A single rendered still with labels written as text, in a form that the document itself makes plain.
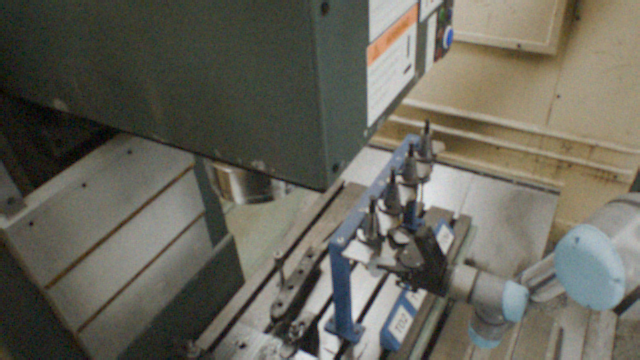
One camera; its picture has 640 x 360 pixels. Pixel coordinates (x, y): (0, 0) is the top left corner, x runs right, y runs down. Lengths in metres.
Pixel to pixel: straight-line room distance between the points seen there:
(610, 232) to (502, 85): 0.97
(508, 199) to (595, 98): 0.45
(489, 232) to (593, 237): 1.02
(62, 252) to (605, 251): 1.00
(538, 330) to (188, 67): 1.33
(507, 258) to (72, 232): 1.30
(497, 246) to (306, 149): 1.31
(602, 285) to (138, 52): 0.69
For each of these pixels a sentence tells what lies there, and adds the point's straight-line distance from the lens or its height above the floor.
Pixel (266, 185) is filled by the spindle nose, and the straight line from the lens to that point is 0.74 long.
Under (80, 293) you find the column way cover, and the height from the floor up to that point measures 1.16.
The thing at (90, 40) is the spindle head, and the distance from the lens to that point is 0.71.
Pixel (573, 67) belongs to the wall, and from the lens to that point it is 1.65.
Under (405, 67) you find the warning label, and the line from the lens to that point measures 0.72.
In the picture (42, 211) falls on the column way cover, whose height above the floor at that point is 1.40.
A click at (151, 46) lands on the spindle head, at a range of 0.63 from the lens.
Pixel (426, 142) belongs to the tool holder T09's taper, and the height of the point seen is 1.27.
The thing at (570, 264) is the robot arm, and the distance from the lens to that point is 0.83.
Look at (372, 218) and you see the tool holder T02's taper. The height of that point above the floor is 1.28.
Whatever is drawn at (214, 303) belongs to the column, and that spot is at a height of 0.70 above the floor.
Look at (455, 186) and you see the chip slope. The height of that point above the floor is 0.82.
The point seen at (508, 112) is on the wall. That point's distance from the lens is 1.75.
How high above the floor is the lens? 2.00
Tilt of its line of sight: 39 degrees down
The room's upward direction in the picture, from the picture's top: 5 degrees counter-clockwise
